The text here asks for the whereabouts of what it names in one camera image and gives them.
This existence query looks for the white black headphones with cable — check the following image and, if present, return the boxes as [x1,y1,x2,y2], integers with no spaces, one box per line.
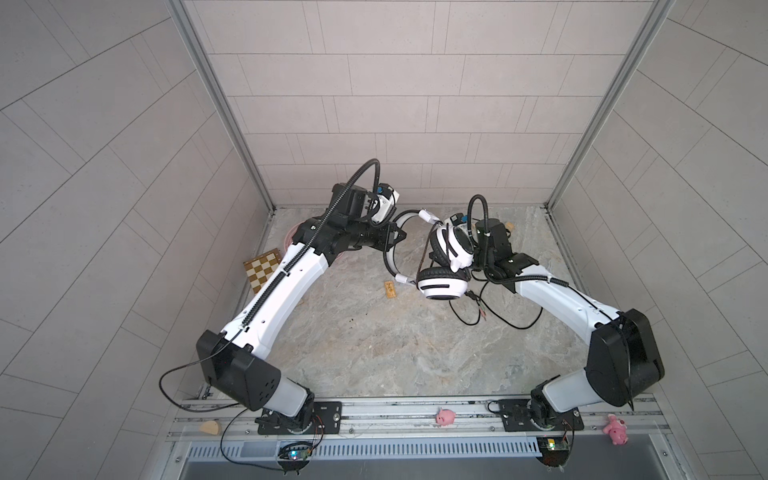
[382,208,545,332]

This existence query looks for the pink headphones with cable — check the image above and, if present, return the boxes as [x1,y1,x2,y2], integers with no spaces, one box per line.
[284,223,300,251]

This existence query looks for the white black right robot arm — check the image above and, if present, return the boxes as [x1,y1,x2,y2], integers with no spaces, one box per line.
[467,194,665,430]

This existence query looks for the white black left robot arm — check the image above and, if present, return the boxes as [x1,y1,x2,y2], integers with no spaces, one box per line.
[196,159,402,432]

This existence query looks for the small printed wooden block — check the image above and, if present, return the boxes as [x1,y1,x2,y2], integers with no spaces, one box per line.
[384,280,397,299]

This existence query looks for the wooden folding chess board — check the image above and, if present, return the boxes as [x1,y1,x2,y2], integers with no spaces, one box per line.
[243,248,282,294]

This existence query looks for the pink pig toy centre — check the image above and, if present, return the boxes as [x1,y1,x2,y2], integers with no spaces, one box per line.
[435,408,456,427]

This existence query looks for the pink pig toy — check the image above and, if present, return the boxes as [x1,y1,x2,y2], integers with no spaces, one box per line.
[435,408,456,427]
[602,414,629,446]

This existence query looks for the right circuit board with led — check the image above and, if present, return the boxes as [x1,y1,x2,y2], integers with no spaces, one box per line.
[536,437,572,469]

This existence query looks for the circuit board with led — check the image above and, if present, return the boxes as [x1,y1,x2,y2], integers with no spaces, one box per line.
[277,441,314,470]
[536,437,572,469]

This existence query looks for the pink pig toy right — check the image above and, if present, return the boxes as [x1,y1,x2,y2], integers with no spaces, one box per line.
[602,414,629,446]

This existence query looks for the left circuit board with led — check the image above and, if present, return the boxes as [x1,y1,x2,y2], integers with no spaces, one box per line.
[277,441,314,470]

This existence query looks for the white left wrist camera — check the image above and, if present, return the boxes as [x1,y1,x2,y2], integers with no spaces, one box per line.
[371,183,399,225]

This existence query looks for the beige wooden piece on rail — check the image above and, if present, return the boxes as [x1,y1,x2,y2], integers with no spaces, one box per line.
[199,420,221,436]

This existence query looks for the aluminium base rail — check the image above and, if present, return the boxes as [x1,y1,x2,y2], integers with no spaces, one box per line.
[161,392,685,480]

